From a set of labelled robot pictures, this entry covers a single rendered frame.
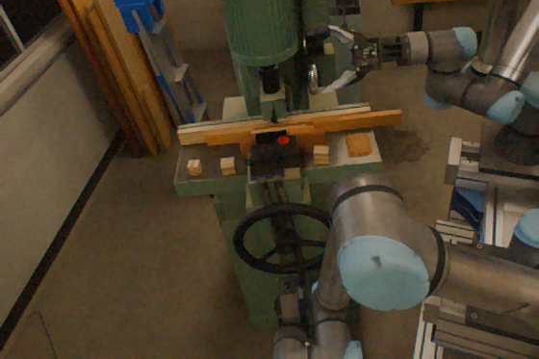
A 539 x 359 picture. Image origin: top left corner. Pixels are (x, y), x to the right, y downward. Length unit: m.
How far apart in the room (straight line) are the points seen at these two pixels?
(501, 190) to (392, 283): 0.90
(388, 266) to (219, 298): 1.55
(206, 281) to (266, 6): 1.44
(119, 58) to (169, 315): 1.40
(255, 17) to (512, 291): 0.76
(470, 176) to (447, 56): 0.53
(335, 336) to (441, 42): 0.67
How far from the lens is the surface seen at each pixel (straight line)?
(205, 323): 2.05
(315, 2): 1.34
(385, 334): 1.95
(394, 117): 1.37
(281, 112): 1.25
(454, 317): 1.17
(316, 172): 1.25
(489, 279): 0.75
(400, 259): 0.60
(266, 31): 1.09
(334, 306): 0.99
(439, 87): 1.11
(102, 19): 2.52
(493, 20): 1.31
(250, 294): 1.75
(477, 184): 1.51
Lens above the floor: 1.75
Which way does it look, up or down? 41 degrees down
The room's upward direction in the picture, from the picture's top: 11 degrees counter-clockwise
